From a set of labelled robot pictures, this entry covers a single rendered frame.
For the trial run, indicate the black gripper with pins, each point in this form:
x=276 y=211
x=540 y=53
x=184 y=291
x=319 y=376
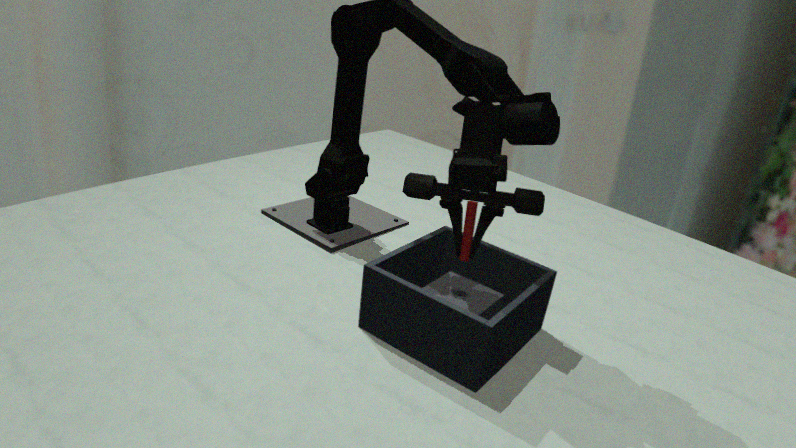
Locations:
x=426 y=187

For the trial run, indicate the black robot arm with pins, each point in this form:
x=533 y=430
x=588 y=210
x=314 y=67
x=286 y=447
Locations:
x=356 y=32

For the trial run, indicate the red peg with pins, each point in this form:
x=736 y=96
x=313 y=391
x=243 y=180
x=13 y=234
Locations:
x=468 y=232

